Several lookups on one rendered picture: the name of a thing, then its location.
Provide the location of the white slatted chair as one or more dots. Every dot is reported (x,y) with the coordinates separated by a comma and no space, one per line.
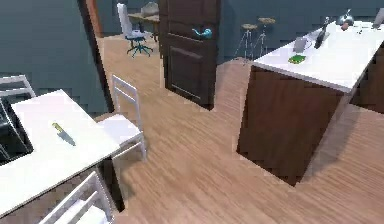
(83,206)
(16,85)
(125,125)

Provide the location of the dark bottle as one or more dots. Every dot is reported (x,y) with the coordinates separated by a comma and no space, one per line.
(321,35)

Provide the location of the grey lump on desk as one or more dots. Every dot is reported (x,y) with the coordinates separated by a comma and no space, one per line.
(150,8)

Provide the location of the small brown round food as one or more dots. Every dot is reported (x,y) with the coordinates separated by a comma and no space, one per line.
(345,26)

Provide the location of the round wooden stool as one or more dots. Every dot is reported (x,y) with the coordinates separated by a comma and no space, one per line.
(265,33)
(248,38)

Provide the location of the brown white-topped kitchen island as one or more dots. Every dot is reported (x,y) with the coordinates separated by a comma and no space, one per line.
(300,110)

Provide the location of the wooden desk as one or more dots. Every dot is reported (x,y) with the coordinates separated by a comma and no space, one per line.
(146,18)

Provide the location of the white dining table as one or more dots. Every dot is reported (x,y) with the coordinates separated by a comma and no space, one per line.
(50,156)

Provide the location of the green sponge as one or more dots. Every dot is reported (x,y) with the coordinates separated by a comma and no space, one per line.
(297,59)

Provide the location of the dark brown room door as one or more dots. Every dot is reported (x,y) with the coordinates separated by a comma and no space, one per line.
(190,53)

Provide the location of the white swivel office chair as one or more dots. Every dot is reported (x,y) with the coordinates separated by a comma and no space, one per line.
(131,30)

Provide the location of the silver kettle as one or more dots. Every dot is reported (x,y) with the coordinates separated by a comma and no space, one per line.
(345,19)

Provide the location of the grey upright appliance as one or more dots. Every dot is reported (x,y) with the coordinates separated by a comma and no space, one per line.
(379,18)

